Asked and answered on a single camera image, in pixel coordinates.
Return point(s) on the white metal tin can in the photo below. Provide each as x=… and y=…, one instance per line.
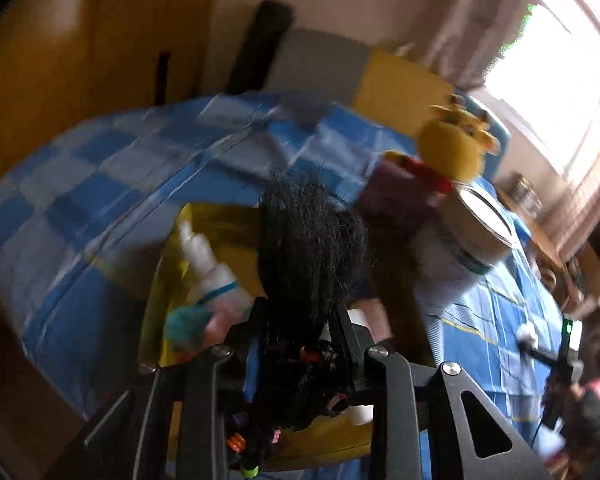
x=465, y=238

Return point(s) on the blue plush toy pink dress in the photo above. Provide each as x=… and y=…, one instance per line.
x=192, y=329

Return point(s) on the red fuzzy sock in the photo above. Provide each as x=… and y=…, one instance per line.
x=401, y=194

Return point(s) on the wooden side desk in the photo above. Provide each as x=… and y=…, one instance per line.
x=540, y=242

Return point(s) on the yellow storage bin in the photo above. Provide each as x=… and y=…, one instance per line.
x=233, y=234

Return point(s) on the yellow bear plush toy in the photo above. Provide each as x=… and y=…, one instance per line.
x=451, y=147

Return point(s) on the black hair wig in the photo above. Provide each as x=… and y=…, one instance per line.
x=311, y=250

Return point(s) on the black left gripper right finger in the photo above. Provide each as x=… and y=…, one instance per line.
x=468, y=437

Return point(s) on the grey yellow blue headboard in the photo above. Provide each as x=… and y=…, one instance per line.
x=278, y=57

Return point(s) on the pink curtain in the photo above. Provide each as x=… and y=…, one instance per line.
x=459, y=40

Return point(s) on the white bunny plush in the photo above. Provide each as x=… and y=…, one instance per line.
x=216, y=283

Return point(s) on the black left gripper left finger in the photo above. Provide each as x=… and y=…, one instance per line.
x=176, y=423

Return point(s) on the clear containers on desk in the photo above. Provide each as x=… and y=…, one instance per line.
x=523, y=194

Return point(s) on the wooden wardrobe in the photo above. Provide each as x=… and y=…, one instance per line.
x=64, y=61

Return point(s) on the blue plaid bed cover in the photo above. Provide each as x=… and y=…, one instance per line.
x=83, y=221

